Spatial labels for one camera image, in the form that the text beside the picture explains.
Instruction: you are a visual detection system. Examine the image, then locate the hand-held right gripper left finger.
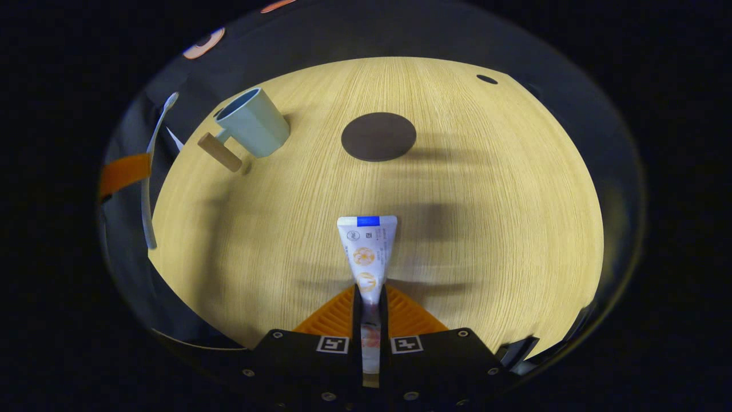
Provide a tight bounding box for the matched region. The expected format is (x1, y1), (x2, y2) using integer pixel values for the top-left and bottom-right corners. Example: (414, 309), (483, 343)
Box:
(252, 284), (364, 412)

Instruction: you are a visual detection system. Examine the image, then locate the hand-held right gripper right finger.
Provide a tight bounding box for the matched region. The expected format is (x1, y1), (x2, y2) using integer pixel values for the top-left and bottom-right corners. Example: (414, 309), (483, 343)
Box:
(379, 284), (504, 412)

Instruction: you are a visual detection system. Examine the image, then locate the white toothpaste tube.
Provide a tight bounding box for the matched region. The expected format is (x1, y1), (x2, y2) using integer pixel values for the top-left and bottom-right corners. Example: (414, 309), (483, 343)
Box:
(336, 215), (398, 390)

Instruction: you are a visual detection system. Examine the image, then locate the light blue cup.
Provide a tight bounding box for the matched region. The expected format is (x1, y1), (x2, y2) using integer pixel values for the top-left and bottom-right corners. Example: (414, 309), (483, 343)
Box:
(197, 87), (291, 173)

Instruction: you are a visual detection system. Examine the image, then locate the dark brown round coaster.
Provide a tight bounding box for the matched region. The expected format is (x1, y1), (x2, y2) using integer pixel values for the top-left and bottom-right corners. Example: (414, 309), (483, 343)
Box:
(341, 112), (417, 163)

